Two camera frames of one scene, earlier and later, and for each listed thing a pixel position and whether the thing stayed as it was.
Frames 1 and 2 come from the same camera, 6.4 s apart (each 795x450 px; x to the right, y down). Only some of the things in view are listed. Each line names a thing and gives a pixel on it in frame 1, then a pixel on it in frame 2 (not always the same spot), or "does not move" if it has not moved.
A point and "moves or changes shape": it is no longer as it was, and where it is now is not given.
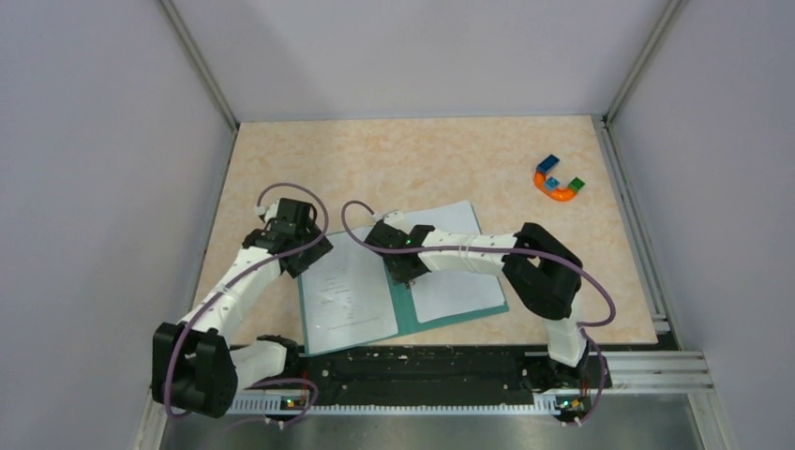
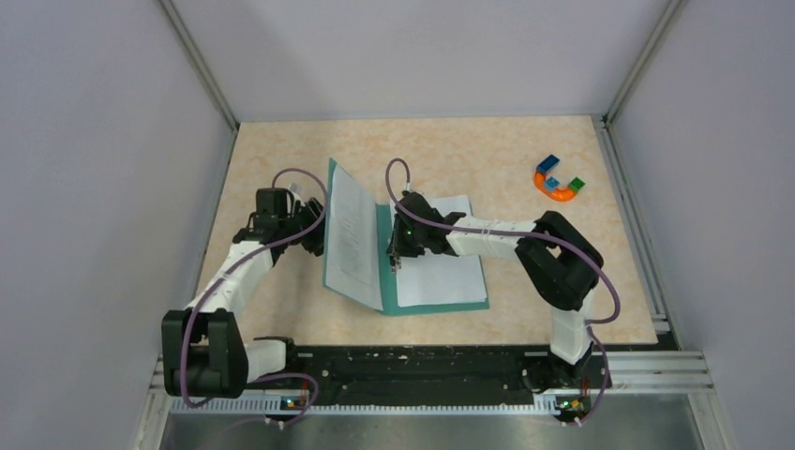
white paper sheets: [440, 293] moves or changes shape
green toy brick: [576, 185] does not move
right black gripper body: [399, 274] -> [408, 242]
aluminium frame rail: [656, 372] does not move
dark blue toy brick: [547, 163] does not move
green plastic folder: [403, 303] -> [356, 263]
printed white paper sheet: [349, 299] -> [352, 267]
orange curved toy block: [562, 194] does not move
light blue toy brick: [551, 183] does not move
